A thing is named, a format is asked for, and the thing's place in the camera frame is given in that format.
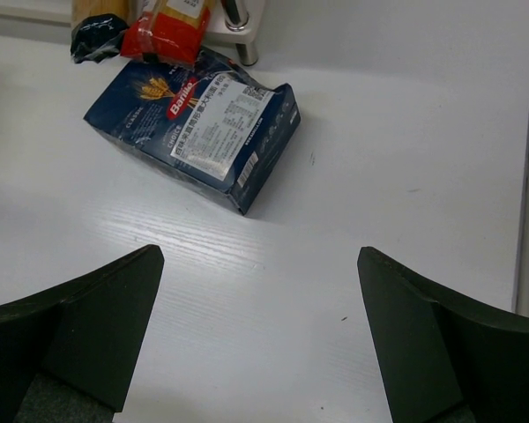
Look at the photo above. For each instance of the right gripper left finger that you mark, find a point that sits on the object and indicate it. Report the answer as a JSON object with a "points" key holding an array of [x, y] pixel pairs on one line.
{"points": [[68, 353]]}

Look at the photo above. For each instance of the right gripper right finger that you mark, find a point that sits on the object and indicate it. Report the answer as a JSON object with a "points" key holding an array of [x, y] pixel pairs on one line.
{"points": [[443, 356]]}

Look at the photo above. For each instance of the blue Barilla pasta box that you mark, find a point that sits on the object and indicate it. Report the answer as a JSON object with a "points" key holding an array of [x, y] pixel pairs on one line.
{"points": [[213, 128]]}

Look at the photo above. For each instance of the yellow spaghetti pack blue label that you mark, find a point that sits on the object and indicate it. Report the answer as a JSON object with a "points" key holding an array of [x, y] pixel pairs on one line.
{"points": [[98, 27]]}

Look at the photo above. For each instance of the red spaghetti pack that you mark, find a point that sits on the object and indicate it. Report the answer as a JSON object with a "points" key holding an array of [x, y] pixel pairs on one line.
{"points": [[168, 32]]}

